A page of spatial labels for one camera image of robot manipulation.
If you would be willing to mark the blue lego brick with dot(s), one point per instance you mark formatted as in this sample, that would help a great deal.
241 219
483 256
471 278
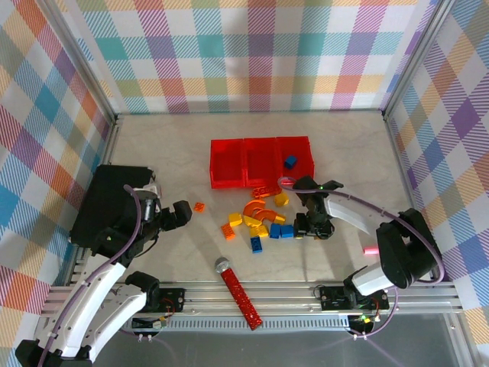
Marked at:
287 231
290 161
275 231

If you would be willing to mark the small square orange lego plate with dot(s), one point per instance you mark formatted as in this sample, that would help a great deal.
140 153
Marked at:
199 206

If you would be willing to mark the orange lego arch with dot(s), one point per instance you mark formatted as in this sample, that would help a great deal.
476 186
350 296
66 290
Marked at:
269 215
254 204

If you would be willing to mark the yellow rounded lego brick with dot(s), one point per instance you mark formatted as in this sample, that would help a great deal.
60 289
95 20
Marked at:
258 231

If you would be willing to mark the yellow lego slope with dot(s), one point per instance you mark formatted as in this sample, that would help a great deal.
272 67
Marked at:
250 221

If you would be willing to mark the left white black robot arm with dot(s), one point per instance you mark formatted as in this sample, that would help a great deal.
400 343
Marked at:
95 306

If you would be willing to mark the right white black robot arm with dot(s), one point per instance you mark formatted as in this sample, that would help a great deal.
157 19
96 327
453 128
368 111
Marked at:
401 248

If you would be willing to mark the black rectangular case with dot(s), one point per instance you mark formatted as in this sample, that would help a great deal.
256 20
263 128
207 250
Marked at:
107 191

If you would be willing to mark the red glitter toy microphone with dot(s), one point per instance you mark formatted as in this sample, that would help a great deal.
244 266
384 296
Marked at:
238 292

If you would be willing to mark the slotted metal vent strip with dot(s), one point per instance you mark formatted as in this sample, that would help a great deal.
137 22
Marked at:
210 325

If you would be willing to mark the grey metal sheet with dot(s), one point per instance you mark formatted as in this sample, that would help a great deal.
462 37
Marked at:
248 349

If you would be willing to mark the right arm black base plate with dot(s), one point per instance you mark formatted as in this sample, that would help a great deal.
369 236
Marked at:
332 298

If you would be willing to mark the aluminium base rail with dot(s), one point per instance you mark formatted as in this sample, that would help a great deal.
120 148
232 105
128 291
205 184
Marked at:
286 298

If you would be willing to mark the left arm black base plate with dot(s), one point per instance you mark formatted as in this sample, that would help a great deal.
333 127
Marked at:
173 300

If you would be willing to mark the aluminium corner post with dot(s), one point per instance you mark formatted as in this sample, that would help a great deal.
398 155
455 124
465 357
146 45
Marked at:
87 61
414 57

